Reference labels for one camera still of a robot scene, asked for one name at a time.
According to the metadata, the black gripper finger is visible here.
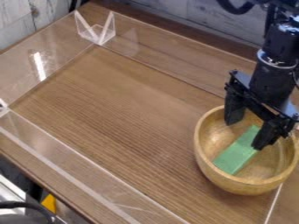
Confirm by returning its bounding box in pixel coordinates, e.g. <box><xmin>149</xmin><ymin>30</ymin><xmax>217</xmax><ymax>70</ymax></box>
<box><xmin>251</xmin><ymin>122</ymin><xmax>289</xmax><ymax>151</ymax></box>
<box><xmin>224</xmin><ymin>92</ymin><xmax>245</xmax><ymax>125</ymax></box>

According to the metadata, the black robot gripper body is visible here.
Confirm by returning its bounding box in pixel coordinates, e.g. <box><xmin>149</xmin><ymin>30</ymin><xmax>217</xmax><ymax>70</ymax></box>
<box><xmin>224</xmin><ymin>50</ymin><xmax>299</xmax><ymax>132</ymax></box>

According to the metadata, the green rectangular block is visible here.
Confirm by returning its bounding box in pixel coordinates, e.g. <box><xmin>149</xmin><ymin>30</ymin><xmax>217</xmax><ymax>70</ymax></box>
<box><xmin>212</xmin><ymin>125</ymin><xmax>259</xmax><ymax>175</ymax></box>

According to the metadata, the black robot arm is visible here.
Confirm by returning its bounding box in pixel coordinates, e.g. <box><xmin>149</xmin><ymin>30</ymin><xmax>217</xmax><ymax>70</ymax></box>
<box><xmin>216</xmin><ymin>0</ymin><xmax>299</xmax><ymax>150</ymax></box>

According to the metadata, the brown wooden bowl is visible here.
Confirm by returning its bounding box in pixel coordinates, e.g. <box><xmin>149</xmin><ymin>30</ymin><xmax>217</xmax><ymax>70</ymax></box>
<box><xmin>193</xmin><ymin>106</ymin><xmax>299</xmax><ymax>195</ymax></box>

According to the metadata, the yellow label sticker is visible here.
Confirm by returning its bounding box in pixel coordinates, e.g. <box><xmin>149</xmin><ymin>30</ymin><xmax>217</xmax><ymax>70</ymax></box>
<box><xmin>41</xmin><ymin>194</ymin><xmax>57</xmax><ymax>213</ymax></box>

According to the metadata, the clear acrylic corner bracket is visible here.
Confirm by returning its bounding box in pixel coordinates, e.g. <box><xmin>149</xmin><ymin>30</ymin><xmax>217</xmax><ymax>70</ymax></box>
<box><xmin>73</xmin><ymin>11</ymin><xmax>116</xmax><ymax>46</ymax></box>

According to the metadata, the clear acrylic front wall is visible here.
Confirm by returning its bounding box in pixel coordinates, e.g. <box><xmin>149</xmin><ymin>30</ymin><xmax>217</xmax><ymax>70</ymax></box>
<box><xmin>0</xmin><ymin>100</ymin><xmax>189</xmax><ymax>224</ymax></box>

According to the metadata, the black cable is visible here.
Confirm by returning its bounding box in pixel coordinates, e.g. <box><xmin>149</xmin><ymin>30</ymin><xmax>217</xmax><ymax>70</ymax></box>
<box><xmin>0</xmin><ymin>200</ymin><xmax>56</xmax><ymax>224</ymax></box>

